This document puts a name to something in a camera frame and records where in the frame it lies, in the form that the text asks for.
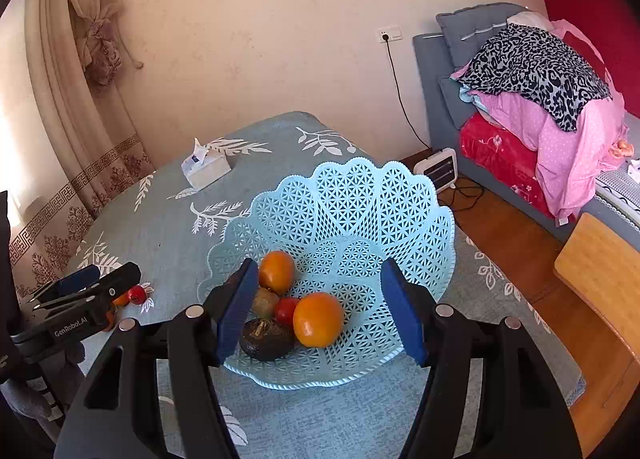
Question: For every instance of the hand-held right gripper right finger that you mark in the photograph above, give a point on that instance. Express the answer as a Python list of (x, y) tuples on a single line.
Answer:
[(402, 314)]

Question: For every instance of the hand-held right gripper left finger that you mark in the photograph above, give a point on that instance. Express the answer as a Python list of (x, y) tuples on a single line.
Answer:
[(237, 309)]

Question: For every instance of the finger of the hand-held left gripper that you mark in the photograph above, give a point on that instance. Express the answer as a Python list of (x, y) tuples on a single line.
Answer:
[(75, 281), (117, 279)]

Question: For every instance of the red tomato with dark calyx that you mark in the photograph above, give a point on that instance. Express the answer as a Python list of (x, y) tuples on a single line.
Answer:
[(136, 294)]

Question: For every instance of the brown kiwi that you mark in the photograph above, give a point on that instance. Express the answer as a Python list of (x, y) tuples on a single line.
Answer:
[(265, 302)]

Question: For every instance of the large dark avocado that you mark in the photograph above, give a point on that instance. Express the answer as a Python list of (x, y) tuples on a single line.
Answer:
[(266, 339)]

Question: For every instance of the small orange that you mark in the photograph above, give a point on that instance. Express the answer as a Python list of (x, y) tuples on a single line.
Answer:
[(276, 271)]

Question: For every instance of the light blue plastic basket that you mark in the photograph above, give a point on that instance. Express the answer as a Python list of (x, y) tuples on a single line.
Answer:
[(350, 219)]

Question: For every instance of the tissue box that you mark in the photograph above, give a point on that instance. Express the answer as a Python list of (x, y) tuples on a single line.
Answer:
[(210, 171)]

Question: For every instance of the white electric heater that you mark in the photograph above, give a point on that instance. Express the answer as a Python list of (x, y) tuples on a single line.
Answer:
[(437, 169)]

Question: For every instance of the beige patterned curtain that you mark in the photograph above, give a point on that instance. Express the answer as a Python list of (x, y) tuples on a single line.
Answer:
[(75, 114)]

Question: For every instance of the red floral blanket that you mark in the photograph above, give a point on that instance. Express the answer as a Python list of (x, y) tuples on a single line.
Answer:
[(495, 149)]

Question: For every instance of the wooden chair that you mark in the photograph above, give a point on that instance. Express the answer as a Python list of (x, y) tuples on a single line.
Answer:
[(600, 264)]

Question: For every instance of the small grey cushion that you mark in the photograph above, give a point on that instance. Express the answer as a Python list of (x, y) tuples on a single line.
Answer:
[(452, 99)]

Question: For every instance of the grey sofa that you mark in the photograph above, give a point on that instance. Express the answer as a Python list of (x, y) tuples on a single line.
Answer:
[(430, 89)]

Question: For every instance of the pile of clothes and pillows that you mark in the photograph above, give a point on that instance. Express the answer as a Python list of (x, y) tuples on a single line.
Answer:
[(575, 154)]

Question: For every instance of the grey lace trimmed cloth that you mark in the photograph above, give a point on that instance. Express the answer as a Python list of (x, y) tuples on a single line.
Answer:
[(620, 186)]

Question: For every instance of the grey cushion with zipper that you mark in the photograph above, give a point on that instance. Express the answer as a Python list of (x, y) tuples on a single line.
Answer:
[(470, 34)]

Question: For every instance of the white pillow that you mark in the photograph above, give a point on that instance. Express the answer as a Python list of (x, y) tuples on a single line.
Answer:
[(530, 19)]

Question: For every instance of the red upright panel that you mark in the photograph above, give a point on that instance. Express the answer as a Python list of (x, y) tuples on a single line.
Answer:
[(590, 4)]

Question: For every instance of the white wall socket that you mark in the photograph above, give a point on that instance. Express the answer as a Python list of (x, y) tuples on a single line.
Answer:
[(389, 34)]

